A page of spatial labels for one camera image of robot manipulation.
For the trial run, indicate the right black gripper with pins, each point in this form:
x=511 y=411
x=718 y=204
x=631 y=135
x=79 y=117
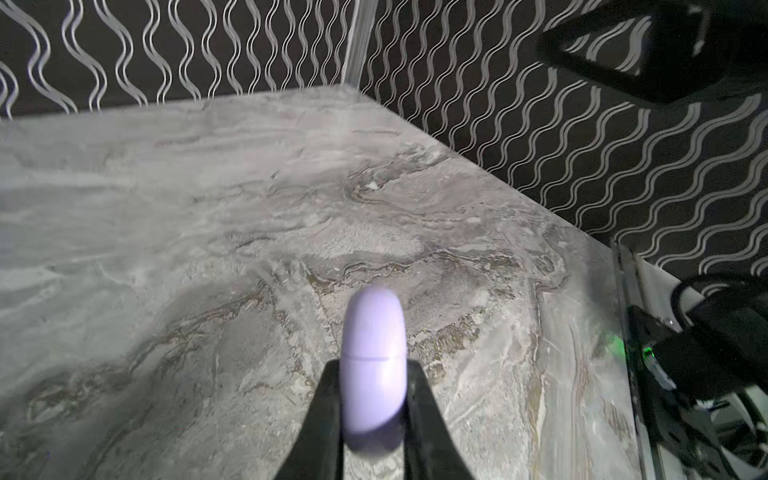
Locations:
x=698 y=51

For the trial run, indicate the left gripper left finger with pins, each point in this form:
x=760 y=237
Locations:
x=318 y=451

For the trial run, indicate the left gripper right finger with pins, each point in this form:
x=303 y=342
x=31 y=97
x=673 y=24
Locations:
x=429 y=451

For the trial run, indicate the purple round disc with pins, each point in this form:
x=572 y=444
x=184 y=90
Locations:
x=373 y=372

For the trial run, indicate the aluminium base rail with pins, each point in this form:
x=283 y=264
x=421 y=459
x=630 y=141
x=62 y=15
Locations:
x=717 y=354

